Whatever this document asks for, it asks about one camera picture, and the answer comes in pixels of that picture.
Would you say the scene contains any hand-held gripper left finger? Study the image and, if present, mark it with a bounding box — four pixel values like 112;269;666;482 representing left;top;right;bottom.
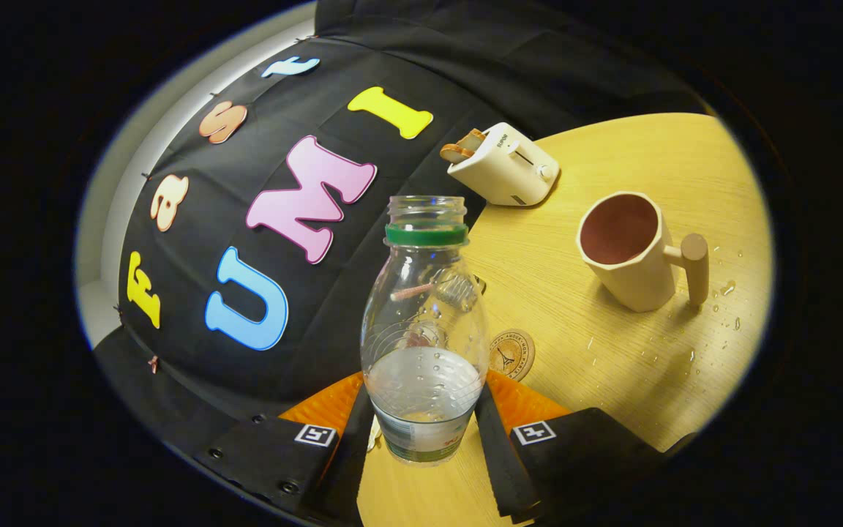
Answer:
195;371;377;526

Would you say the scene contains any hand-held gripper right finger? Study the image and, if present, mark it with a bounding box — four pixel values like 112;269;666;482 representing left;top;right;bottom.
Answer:
474;370;670;524

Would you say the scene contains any round cork coaster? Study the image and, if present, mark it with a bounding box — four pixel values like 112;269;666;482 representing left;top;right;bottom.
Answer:
487;329;536;382

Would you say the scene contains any clear plastic juice bottle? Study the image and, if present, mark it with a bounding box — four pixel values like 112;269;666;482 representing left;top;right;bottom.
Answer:
360;195;490;466

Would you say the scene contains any cream cup with maroon inside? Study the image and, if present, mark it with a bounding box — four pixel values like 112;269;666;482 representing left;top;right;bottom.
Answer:
576;191;710;313

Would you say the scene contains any wooden table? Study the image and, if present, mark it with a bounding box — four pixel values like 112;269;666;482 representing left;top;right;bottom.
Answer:
356;112;775;527

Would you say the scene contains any black backdrop cloth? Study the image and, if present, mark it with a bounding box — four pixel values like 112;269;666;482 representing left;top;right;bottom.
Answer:
92;0;708;469

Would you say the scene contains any white toaster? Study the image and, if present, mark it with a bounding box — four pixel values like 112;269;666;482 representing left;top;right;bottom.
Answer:
448;122;561;207

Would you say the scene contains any metal wire basket holder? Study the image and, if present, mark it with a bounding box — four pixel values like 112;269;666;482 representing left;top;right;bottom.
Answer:
432;269;487;310

